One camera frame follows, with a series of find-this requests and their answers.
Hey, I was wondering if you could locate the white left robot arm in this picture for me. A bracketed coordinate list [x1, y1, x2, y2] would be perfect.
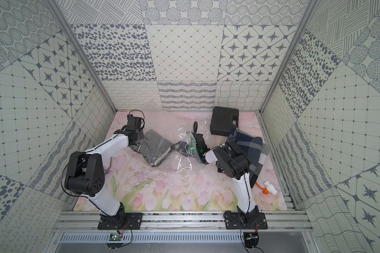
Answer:
[61, 113, 145, 222]

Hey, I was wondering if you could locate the black plastic tool case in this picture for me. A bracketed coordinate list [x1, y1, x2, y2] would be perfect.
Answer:
[210, 106, 239, 137]

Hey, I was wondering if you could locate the aluminium mounting rail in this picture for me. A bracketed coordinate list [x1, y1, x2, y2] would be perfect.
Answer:
[53, 211, 313, 233]

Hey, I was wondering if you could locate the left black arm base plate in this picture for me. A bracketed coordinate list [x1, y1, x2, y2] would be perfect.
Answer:
[98, 206, 144, 230]

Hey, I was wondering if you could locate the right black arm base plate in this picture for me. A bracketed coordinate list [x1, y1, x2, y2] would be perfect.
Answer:
[223, 206, 268, 230]

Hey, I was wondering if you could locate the black white herringbone knit blanket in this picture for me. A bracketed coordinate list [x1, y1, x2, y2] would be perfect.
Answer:
[130, 129, 173, 167]

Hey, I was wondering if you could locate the clear plastic vacuum bag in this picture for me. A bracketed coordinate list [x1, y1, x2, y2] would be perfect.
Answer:
[131, 124, 210, 173]

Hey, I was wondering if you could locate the left green circuit board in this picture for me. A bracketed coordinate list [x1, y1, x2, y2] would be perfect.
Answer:
[106, 234, 124, 250]

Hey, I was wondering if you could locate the right black circuit module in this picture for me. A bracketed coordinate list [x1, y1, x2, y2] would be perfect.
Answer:
[243, 232, 259, 249]

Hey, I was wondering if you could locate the dark grey blanket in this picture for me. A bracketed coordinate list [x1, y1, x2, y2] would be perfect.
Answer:
[227, 127, 263, 182]

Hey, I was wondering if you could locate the orange white plastic tool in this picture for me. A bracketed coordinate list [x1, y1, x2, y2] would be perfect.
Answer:
[255, 181, 278, 196]

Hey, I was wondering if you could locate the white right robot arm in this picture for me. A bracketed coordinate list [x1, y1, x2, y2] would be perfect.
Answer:
[189, 121, 259, 226]

